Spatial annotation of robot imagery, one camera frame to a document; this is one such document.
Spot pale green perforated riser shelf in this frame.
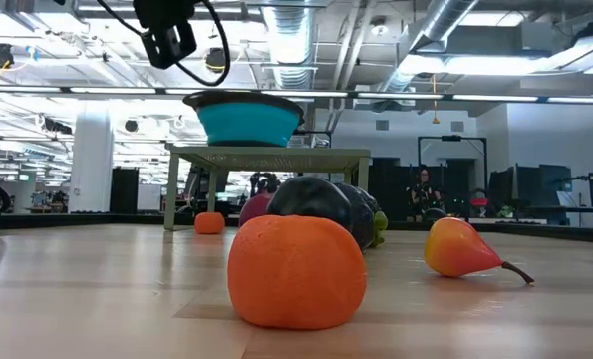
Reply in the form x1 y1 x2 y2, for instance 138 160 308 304
163 145 372 235

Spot large orange tangerine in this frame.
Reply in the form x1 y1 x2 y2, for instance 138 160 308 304
226 213 369 331

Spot yellow red pear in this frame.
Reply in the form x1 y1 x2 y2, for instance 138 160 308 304
424 216 535 285

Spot black gantry frame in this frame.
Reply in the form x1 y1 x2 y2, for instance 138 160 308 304
417 134 489 220

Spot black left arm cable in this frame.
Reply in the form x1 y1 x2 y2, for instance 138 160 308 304
95 0 232 88

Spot shiny black plum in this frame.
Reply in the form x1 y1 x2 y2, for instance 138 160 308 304
266 175 356 235

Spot dark purple plum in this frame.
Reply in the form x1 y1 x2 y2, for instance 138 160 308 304
333 181 377 251
353 184 390 249

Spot person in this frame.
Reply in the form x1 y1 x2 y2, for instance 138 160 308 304
408 167 446 220

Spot small orange tangerine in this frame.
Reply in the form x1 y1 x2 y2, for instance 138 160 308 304
193 211 226 235

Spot silver slanted duct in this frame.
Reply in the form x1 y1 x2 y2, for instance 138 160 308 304
375 0 481 96

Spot black cabinet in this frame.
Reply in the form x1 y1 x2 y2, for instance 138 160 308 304
109 167 141 214

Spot small dark red plum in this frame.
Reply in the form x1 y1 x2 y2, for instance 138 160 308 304
237 191 277 229

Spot white column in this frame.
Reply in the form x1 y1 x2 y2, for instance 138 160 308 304
68 102 116 214

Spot silver ribbed duct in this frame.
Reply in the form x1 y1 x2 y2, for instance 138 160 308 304
261 0 318 91

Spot blue collapsible bowl grey rim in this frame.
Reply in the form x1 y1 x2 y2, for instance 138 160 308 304
182 89 306 148

